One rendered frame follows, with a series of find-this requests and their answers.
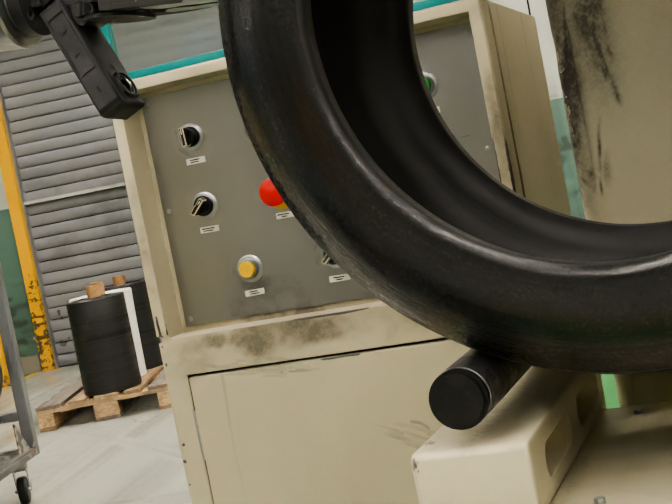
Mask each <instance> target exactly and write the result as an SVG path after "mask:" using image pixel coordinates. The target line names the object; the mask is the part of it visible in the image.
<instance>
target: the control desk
mask: <svg viewBox="0 0 672 504"><path fill-rule="evenodd" d="M413 21H414V33H415V40H416V47H417V52H418V56H419V61H420V65H421V68H422V72H423V75H424V78H425V81H426V84H427V86H428V89H429V91H430V94H431V96H432V98H433V101H434V103H435V105H436V107H437V109H438V111H439V112H440V114H441V116H442V118H443V119H444V121H445V123H446V124H447V126H448V127H449V129H450V130H451V132H452V133H453V135H454V136H455V137H456V139H457V140H458V141H459V143H460V144H461V145H462V146H463V148H464V149H465V150H466V151H467V152H468V153H469V154H470V155H471V157H472V158H473V159H474V160H475V161H476V162H477V163H478V164H479V165H480V166H482V167H483V168H484V169H485V170H486V171H487V172H488V173H490V174H491V175H492V176H493V177H494V178H496V179H497V180H498V181H500V182H501V183H502V184H504V185H505V186H507V187H508V188H510V189H511V190H513V191H514V192H516V193H518V194H520V195H521V196H523V197H525V198H527V199H529V200H531V201H533V202H535V203H537V204H539V205H541V206H544V207H546V208H549V209H551V210H554V211H557V212H559V213H563V214H566V215H569V216H571V211H570V206H569V200H568V195H567V189H566V184H565V178H564V173H563V168H562V162H561V157H560V151H559V146H558V141H557V135H556V130H555V124H554V119H553V113H552V108H551V103H550V97H549V92H548V86H547V81H546V76H545V70H544V65H543V59H542V54H541V49H540V43H539V38H538V32H537V27H536V21H535V17H534V16H531V15H528V14H525V13H522V12H520V11H517V10H514V9H511V8H508V7H505V6H503V5H500V4H497V3H494V2H491V1H488V0H460V1H456V2H449V3H448V4H444V5H439V6H435V7H431V8H427V9H423V10H419V11H414V12H413ZM132 80H133V82H134V83H135V85H136V87H137V89H138V91H139V93H140V94H141V96H142V98H143V99H144V101H145V105H144V107H143V108H141V109H140V110H139V111H137V112H136V113H135V114H134V115H132V116H131V117H130V118H129V119H127V120H120V119H113V124H114V129H115V134H116V139H117V144H118V149H119V154H120V159H121V163H122V168H123V173H124V178H125V183H126V188H127V193H128V198H129V203H130V208H131V213H132V218H133V222H134V227H135V232H136V237H137V242H138V247H139V252H140V257H141V262H142V267H143V272H144V276H145V281H146V286H147V291H148V296H149V301H150V306H151V311H152V316H153V321H154V326H155V331H156V335H157V337H161V338H162V343H160V344H159V347H160V352H161V357H162V362H163V366H164V371H165V376H166V381H167V386H168V391H169V396H170V401H171V406H172V411H173V416H174V421H175V425H176V430H177V435H178V440H179V445H180V450H181V455H182V460H183V465H184V470H185V475H186V480H187V484H188V489H189V494H190V499H191V504H419V498H418V493H417V488H416V483H415V478H414V473H413V467H412V462H411V459H412V456H413V454H414V453H415V452H416V451H417V450H418V449H419V448H420V447H421V446H422V445H423V444H424V443H425V442H426V441H427V440H428V439H429V438H430V437H431V436H432V435H433V434H434V433H435V432H436V431H437V430H438V429H439V428H440V427H442V426H443V424H442V423H440V422H439V421H438V420H437V419H436V417H435V416H434V415H433V413H432V411H431V408H430V405H429V391H430V388H431V385H432V383H433V382H434V380H435V379H436V378H437V377H438V376H439V375H440V374H441V373H442V372H443V371H444V370H446V369H447V368H448V367H449V366H450V365H452V364H453V363H454V362H455V361H456V360H458V359H459V358H460V357H461V356H463V355H464V354H465V353H466V352H467V351H469V350H470V349H471V348H469V347H466V346H464V345H461V344H459V343H457V342H454V341H452V340H450V339H448V338H446V337H443V336H441V335H439V334H437V333H435V332H433V331H431V330H429V329H427V328H425V327H423V326H421V325H419V324H418V323H416V322H414V321H412V320H410V319H409V318H407V317H405V316H404V315H402V314H400V313H399V312H397V311H396V310H394V309H392V308H391V307H389V306H388V305H387V304H385V303H384V302H382V301H381V300H379V299H378V298H377V297H375V296H374V295H372V294H371V293H370V292H369V291H367V290H366V289H365V288H363V287H362V286H361V285H360V284H358V283H357V282H356V281H355V280H354V279H352V278H351V277H350V276H349V275H348V274H347V273H346V272H344V271H343V270H342V269H341V268H340V267H339V266H338V265H337V264H336V263H335V262H334V261H333V260H332V259H331V258H330V257H329V256H328V255H327V254H326V253H325V252H324V251H323V250H322V249H321V248H320V247H319V246H318V244H317V243H316V242H315V241H314V240H313V239H312V238H311V236H310V235H309V234H308V233H307V232H306V230H305V229H304V228H303V227H302V225H301V224H300V223H299V222H298V220H297V219H296V218H295V216H294V215H293V214H292V212H291V211H290V209H289V208H288V207H287V205H286V204H285V202H284V201H283V199H282V198H281V196H280V195H279V193H278V191H277V190H276V188H275V187H274V185H273V183H272V181H271V180H270V178H269V176H268V174H267V173H266V171H265V169H264V167H263V165H262V163H261V161H260V159H259V157H258V155H257V153H256V151H255V149H254V147H253V145H252V142H251V140H250V138H249V135H248V133H247V130H246V128H245V126H244V123H243V120H242V117H241V115H240V112H239V109H238V106H237V103H236V100H235V96H234V93H233V89H232V86H231V82H230V78H229V74H228V70H227V65H226V60H225V57H223V58H219V59H215V60H211V61H207V62H202V63H198V64H194V65H190V66H186V67H182V68H177V69H173V70H169V71H165V72H161V73H157V74H152V75H148V76H144V77H140V78H136V79H132Z"/></svg>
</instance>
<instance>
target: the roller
mask: <svg viewBox="0 0 672 504"><path fill-rule="evenodd" d="M530 367H531V366H530V365H525V364H521V363H517V362H513V361H509V360H505V359H502V358H498V357H495V356H492V355H489V354H485V353H483V352H480V351H477V350H474V349H472V348H471V349H470V350H469V351H467V352H466V353H465V354H464V355H463V356H461V357H460V358H459V359H458V360H456V361H455V362H454V363H453V364H452V365H450V366H449V367H448V368H447V369H446V370H444V371H443V372H442V373H441V374H440V375H439V376H438V377H437V378H436V379H435V380H434V382H433V383H432V385H431V388H430V391H429V405H430V408H431V411H432V413H433V415H434V416H435V417H436V419H437V420H438V421H439V422H440V423H442V424H443V425H445V426H446V427H449V428H451V429H455V430H466V429H470V428H472V427H474V426H476V425H477V424H479V423H480V422H481V421H482V420H483V419H484V418H485V417H486V416H487V415H488V414H489V413H490V412H491V411H492V410H493V408H494V407H495V406H496V405H497V404H498V403H499V402H500V401H501V400H502V398H503V397H504V396H505V395H506V394H507V393H508V392H509V391H510V390H511V388H512V387H513V386H514V385H515V384H516V383H517V382H518V381H519V380H520V378H521V377H522V376H523V375H524V374H525V373H526V372H527V371H528V370H529V368H530Z"/></svg>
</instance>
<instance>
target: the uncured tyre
mask: <svg viewBox="0 0 672 504"><path fill-rule="evenodd" d="M218 8H219V20H220V29H221V36H222V43H223V49H224V55H225V60H226V65H227V70H228V74H229V78H230V82H231V86H232V89H233V93H234V96H235V100H236V103H237V106H238V109H239V112H240V115H241V117H242V120H243V123H244V126H245V128H246V130H247V133H248V135H249V138H250V140H251V142H252V145H253V147H254V149H255V151H256V153H257V155H258V157H259V159H260V161H261V163H262V165H263V167H264V169H265V171H266V173H267V174H268V176H269V178H270V180H271V181H272V183H273V185H274V187H275V188H276V190H277V191H278V193H279V195H280V196H281V198H282V199H283V201H284V202H285V204H286V205H287V207H288V208H289V209H290V211H291V212H292V214H293V215H294V216H295V218H296V219H297V220H298V222H299V223H300V224H301V225H302V227H303V228H304V229H305V230H306V232H307V233H308V234H309V235H310V236H311V238H312V239H313V240H314V241H315V242H316V243H317V244H318V246H319V247H320V248H321V249H322V250H323V251H324V252H325V253H326V254H327V255H328V256H329V257H330V258H331V259H332V260H333V261H334V262H335V263H336V264H337V265H338V266H339V267H340V268H341V269H342V270H343V271H344V272H346V273H347V274H348V275H349V276H350V277H351V278H352V279H354V280H355V281H356V282H357V283H358V284H360V285H361V286H362V287H363V288H365V289H366V290H367V291H369V292H370V293H371V294H372V295H374V296H375V297H377V298H378V299H379V300H381V301H382V302H384V303H385V304H387V305H388V306H389V307H391V308H392V309H394V310H396V311H397V312H399V313H400V314H402V315H404V316H405V317H407V318H409V319H410V320H412V321H414V322H416V323H418V324H419V325H421V326H423V327H425V328H427V329H429V330H431V331H433V332H435V333H437V334H439V335H441V336H443V337H446V338H448V339H450V340H452V341H454V342H457V343H459V344H461V345H464V346H466V347H469V348H472V349H474V350H477V351H480V352H483V353H485V354H489V355H492V356H495V357H498V358H502V359H505V360H509V361H513V362H517V363H521V364H525V365H530V366H534V367H540V368H545V369H551V370H558V371H566V372H576V373H589V374H639V373H652V372H661V371H669V370H672V220H670V221H664V222H656V223H645V224H616V223H605V222H597V221H591V220H586V219H581V218H577V217H573V216H569V215H566V214H563V213H559V212H557V211H554V210H551V209H549V208H546V207H544V206H541V205H539V204H537V203H535V202H533V201H531V200H529V199H527V198H525V197H523V196H521V195H520V194H518V193H516V192H514V191H513V190H511V189H510V188H508V187H507V186H505V185H504V184H502V183H501V182H500V181H498V180H497V179H496V178H494V177H493V176H492V175H491V174H490V173H488V172H487V171H486V170H485V169H484V168H483V167H482V166H480V165H479V164H478V163H477V162H476V161H475V160H474V159H473V158H472V157H471V155H470V154H469V153H468V152H467V151H466V150H465V149H464V148H463V146H462V145H461V144H460V143H459V141H458V140H457V139H456V137H455V136H454V135H453V133H452V132H451V130H450V129H449V127H448V126H447V124H446V123H445V121H444V119H443V118H442V116H441V114H440V112H439V111H438V109H437V107H436V105H435V103H434V101H433V98H432V96H431V94H430V91H429V89H428V86H427V84H426V81H425V78H424V75H423V72H422V68H421V65H420V61H419V56H418V52H417V47H416V40H415V33H414V21H413V0H218Z"/></svg>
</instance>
